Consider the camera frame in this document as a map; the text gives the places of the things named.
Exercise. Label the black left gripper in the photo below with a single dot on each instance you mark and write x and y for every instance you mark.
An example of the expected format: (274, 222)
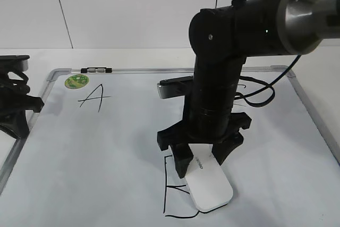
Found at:
(14, 103)

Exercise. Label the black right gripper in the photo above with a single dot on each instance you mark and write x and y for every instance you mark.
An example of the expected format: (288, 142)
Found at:
(178, 137)

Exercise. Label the white board eraser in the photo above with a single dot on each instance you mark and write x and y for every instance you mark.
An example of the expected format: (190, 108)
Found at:
(209, 187)

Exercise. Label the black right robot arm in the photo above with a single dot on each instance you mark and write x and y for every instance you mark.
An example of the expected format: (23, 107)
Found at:
(222, 39)

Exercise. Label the round green magnet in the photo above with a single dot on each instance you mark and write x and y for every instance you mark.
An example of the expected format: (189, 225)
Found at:
(76, 81)

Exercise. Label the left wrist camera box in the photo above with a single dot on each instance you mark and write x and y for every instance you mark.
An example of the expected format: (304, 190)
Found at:
(17, 62)

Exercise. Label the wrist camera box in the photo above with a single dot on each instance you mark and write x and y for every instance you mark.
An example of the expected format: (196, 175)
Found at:
(175, 87)
(17, 62)

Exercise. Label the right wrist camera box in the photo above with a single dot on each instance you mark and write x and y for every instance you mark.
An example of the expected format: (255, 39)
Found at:
(175, 87)

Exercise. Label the white board with grey frame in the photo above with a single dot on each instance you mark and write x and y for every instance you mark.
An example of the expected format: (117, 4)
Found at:
(92, 159)

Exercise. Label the black and silver frame clip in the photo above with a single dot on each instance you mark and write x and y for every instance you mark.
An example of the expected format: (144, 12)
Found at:
(96, 70)

